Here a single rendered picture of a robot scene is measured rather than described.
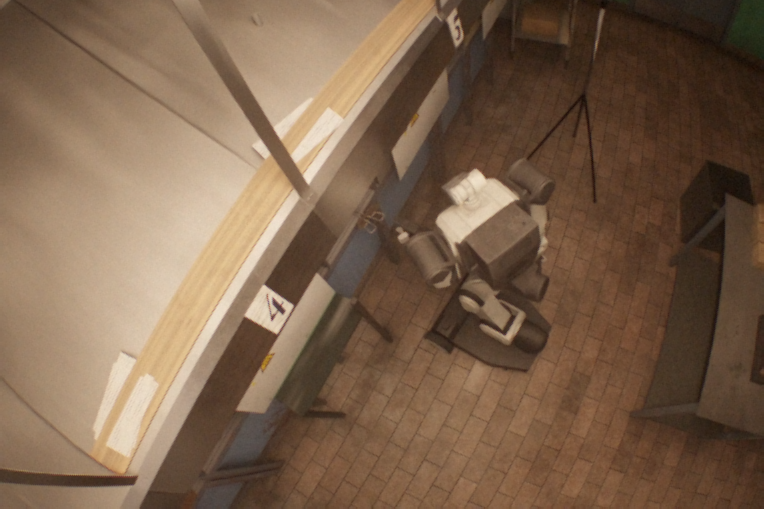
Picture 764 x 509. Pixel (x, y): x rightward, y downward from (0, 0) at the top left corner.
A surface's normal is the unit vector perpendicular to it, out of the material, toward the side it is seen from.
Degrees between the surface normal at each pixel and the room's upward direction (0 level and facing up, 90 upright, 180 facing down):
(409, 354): 0
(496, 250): 16
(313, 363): 0
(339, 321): 0
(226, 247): 33
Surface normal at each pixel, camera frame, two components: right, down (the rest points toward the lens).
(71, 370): 0.30, -0.22
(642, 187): -0.20, -0.47
